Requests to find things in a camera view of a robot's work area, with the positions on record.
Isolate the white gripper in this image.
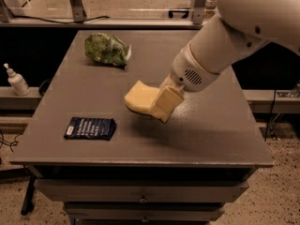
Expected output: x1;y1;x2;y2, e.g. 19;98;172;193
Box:
149;44;218;123

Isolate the yellow wavy sponge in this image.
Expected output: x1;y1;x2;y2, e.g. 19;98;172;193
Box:
125;81;159;114

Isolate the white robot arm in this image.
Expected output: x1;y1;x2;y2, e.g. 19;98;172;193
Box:
150;0;300;122

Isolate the dark blue rxbar wrapper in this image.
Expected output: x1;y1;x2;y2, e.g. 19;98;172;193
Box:
64;117;117;141

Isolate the green chip bag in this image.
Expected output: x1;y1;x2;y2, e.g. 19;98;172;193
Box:
84;32;131;68

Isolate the grey drawer cabinet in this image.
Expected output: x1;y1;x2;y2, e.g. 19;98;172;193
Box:
11;30;273;225

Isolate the white pump bottle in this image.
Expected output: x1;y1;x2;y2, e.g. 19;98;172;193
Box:
4;63;30;97

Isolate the right metal bracket post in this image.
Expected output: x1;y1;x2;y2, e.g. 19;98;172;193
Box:
191;0;206;24

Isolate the metal bracket post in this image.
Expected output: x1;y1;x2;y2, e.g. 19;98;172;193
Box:
69;0;87;23
191;0;206;24

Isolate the left metal bracket post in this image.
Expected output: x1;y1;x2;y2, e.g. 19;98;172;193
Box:
69;0;87;23

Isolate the black floor cable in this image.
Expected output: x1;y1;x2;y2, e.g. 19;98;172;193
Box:
0;129;22;153

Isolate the black cable on ledge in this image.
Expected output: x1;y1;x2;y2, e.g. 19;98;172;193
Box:
7;7;111;25

